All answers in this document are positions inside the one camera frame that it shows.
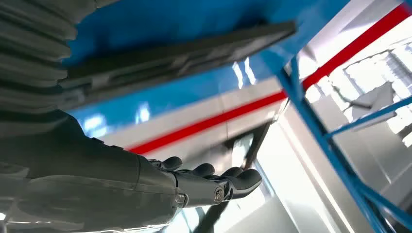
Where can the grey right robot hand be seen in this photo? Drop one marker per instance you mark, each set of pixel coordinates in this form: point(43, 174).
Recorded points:
point(80, 180)

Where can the blue metal shelf rack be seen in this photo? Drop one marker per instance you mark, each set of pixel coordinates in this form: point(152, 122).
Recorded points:
point(145, 19)

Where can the white panel with red stripe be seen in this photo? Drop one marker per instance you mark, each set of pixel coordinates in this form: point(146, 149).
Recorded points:
point(209, 123)

